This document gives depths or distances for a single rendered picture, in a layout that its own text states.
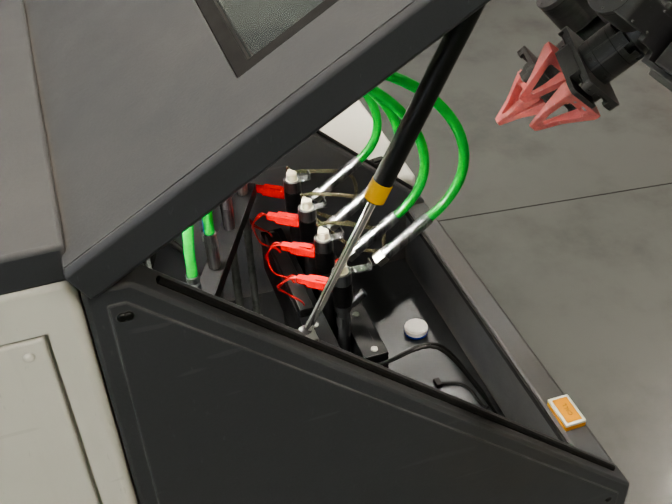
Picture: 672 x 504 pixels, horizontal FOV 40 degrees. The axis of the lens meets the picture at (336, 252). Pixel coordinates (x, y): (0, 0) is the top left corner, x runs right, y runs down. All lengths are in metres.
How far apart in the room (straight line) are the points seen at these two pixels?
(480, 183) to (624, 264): 0.63
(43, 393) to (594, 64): 0.71
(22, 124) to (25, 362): 0.22
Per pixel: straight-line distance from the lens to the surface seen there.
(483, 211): 3.25
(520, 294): 2.92
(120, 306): 0.74
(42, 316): 0.74
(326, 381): 0.86
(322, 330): 1.35
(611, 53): 1.12
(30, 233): 0.72
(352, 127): 1.80
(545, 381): 1.33
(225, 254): 1.31
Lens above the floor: 1.91
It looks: 39 degrees down
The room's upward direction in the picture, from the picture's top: 3 degrees counter-clockwise
